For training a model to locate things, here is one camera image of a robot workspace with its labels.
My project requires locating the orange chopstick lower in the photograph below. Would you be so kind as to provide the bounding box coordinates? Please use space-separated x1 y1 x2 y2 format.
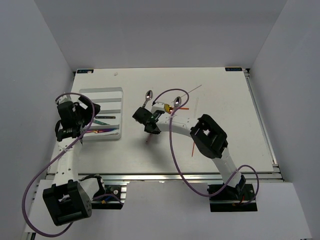
191 142 196 157

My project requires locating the white divided cutlery tray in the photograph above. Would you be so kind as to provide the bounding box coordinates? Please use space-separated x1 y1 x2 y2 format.
79 87 124 141

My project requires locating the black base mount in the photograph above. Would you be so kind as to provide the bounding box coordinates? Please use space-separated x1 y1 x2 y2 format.
209 183 258 213
79 174 124 210

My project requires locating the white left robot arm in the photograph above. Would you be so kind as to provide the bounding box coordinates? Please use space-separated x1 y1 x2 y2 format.
42 93 106 226

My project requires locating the knife with teal handle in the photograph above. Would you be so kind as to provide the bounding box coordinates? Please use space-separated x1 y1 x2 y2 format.
93 119 110 126

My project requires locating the aluminium table frame rail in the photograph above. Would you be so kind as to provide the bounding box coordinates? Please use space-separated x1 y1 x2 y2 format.
243 68 283 180

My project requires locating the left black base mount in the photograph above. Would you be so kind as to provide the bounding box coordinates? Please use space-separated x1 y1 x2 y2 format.
79 174 124 210

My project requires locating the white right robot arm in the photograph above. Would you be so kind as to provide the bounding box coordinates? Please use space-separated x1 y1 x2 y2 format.
132 107 246 200

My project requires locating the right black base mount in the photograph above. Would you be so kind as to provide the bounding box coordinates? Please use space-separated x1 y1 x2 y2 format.
209 183 258 213

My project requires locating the silver spoon patterned handle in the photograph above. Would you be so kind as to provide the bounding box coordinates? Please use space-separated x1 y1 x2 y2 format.
142 89 153 108

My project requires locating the gold spoon pink handle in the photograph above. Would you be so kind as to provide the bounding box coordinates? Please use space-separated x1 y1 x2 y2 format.
163 103 174 115

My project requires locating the blue label sticker right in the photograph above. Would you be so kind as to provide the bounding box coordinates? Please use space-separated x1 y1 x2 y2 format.
224 67 243 72

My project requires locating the white chopstick short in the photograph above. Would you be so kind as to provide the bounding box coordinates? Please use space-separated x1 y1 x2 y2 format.
193 97 199 118

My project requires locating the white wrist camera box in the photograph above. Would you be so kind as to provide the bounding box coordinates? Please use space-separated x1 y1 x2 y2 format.
55 94 72 106

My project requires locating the blue label sticker left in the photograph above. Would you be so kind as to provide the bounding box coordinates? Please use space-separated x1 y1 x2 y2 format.
76 69 94 74

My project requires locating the silver spoon iridescent handle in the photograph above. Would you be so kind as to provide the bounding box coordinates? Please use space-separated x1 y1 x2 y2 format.
173 96 182 108

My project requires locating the silver fork black handle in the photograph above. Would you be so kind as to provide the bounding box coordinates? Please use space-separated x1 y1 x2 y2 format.
95 115 116 120

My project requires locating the blue label sticker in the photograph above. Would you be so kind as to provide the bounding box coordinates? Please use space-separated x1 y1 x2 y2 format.
224 67 243 72
76 69 94 74

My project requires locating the iridescent rainbow knife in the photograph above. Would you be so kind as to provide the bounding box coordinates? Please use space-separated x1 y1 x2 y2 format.
83 128 119 134

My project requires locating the fork with pink handle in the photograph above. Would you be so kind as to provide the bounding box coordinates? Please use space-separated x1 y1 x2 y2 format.
145 133 153 144

